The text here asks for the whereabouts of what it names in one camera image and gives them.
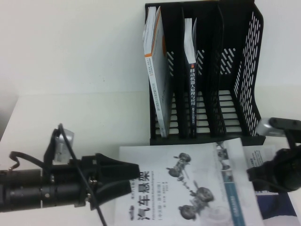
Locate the car suspension book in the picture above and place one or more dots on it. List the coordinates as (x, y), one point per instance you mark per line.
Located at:
(150, 160)

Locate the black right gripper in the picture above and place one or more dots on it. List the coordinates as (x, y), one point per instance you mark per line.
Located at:
(287, 171)

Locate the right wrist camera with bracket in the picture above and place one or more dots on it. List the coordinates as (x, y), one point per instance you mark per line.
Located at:
(265, 128)

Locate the magazine with man in suit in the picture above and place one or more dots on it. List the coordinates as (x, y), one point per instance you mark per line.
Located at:
(270, 207)

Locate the white book with orange spine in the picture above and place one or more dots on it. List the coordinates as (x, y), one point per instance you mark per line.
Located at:
(160, 70)

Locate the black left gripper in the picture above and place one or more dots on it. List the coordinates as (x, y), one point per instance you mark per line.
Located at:
(90, 169)

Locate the black mesh book stand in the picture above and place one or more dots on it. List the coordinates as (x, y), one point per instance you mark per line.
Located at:
(207, 142)

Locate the dark blue robot book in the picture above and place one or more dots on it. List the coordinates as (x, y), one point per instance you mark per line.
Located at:
(193, 94)

